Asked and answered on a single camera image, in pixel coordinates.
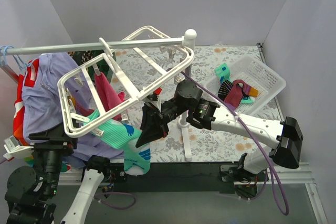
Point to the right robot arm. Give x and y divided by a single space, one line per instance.
282 139

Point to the pink sock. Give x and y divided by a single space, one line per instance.
109 98

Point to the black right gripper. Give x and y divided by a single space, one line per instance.
159 115

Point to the yellow orange sock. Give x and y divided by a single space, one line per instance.
81 57

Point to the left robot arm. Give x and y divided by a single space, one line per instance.
29 187

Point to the red rainbow garment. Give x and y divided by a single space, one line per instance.
19 105

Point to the floral table mat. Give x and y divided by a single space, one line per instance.
206 146

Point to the white plastic basket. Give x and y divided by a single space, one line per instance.
258 75

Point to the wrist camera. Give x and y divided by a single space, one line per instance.
154 96
14 149

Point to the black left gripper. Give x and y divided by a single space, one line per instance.
52 138

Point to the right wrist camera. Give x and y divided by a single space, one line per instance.
154 96

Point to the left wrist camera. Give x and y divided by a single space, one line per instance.
14 149

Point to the teal patterned sock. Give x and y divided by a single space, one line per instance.
223 73

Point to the lavender shirt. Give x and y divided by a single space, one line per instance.
43 110

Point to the magenta purple sock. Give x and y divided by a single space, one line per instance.
235 95
77 108

